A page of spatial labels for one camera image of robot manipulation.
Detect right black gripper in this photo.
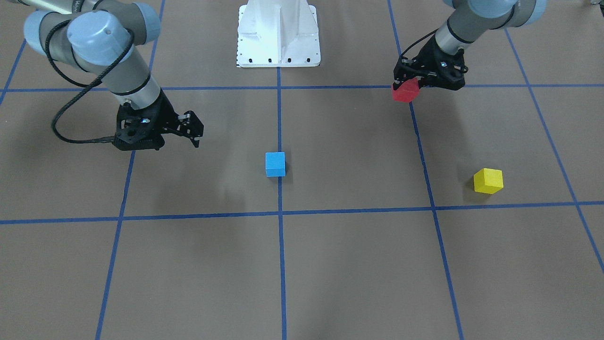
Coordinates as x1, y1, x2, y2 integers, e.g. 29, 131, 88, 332
118, 90, 204, 148

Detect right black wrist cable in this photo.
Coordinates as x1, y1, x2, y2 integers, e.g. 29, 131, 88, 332
45, 19, 135, 145

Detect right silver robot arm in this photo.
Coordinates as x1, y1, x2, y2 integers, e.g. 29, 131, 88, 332
22, 0, 204, 151

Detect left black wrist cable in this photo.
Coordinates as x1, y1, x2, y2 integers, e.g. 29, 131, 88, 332
399, 28, 439, 62

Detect yellow block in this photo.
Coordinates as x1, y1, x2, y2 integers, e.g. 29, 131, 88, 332
473, 168, 504, 195

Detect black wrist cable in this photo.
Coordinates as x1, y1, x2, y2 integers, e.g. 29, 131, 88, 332
399, 28, 439, 62
45, 19, 135, 145

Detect brown paper table cover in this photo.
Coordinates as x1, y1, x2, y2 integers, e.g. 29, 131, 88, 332
1, 0, 604, 340

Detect blue block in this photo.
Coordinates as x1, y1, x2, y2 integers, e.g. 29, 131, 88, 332
265, 152, 286, 177

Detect white pedestal column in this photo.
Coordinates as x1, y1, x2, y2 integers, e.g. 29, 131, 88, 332
236, 0, 321, 68

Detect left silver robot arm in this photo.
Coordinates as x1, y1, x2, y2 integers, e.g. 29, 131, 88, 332
392, 0, 547, 91

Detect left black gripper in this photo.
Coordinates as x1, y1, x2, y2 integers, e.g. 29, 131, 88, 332
394, 36, 468, 90

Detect red block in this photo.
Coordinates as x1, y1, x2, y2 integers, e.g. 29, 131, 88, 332
391, 77, 420, 103

